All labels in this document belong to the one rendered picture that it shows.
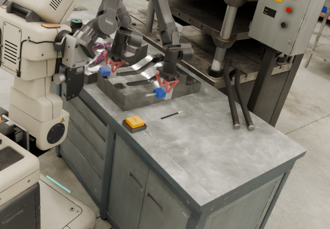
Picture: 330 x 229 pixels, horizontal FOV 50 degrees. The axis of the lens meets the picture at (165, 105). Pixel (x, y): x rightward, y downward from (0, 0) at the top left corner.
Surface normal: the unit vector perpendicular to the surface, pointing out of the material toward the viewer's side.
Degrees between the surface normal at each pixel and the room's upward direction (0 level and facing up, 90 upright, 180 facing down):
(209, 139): 0
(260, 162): 0
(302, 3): 90
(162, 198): 90
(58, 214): 0
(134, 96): 90
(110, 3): 51
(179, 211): 90
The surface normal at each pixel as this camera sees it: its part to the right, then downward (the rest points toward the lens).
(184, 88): 0.61, 0.50
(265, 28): -0.78, 0.21
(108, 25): 0.55, 0.04
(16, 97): -0.51, 0.24
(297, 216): 0.17, -0.84
